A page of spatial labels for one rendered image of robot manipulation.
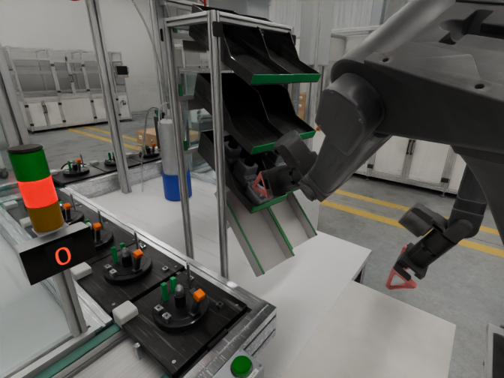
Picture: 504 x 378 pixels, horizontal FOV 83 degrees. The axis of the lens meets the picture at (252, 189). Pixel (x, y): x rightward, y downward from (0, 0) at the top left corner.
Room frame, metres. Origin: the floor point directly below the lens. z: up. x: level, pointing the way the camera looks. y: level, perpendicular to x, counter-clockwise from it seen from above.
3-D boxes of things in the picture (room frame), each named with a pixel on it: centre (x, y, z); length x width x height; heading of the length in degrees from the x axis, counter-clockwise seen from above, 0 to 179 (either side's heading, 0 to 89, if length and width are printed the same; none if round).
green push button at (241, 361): (0.41, 0.02, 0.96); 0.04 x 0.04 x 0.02
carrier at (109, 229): (0.87, 0.57, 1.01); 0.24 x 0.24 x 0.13; 51
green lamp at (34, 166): (0.48, 0.39, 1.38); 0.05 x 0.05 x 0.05
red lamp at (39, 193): (0.48, 0.39, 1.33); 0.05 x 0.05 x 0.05
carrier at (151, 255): (0.71, 0.38, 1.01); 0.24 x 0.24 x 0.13; 51
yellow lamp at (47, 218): (0.48, 0.39, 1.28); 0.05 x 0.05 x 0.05
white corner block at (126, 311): (0.54, 0.32, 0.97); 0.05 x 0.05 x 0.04; 51
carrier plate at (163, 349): (0.55, 0.18, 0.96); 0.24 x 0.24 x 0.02; 51
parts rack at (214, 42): (0.92, 0.05, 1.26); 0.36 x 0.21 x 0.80; 141
